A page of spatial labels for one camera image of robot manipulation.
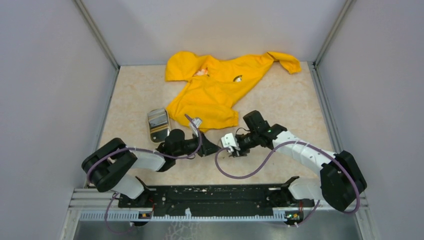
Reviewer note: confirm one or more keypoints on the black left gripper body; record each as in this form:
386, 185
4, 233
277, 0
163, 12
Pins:
203, 151

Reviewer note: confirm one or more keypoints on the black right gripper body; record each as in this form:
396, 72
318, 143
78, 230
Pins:
246, 142

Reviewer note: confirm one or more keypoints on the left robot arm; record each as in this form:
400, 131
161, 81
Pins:
107, 168

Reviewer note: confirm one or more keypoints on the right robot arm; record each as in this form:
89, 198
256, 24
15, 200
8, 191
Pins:
340, 181

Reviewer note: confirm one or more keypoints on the black VIP front card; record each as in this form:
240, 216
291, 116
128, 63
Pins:
158, 135

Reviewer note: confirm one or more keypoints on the stack of cards in tray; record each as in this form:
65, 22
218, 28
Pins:
158, 118

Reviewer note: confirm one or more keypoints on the yellow jacket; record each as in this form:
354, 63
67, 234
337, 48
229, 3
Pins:
214, 86

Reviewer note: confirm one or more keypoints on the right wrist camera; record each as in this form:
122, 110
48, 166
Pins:
229, 142

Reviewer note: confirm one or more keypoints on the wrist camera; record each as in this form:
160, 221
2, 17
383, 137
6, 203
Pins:
229, 142
194, 124

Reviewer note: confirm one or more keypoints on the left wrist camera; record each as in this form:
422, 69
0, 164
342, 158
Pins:
194, 124

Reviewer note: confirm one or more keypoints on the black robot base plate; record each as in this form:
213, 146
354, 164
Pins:
260, 202

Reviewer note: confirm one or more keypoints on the aluminium frame rail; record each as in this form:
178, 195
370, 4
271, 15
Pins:
95, 206

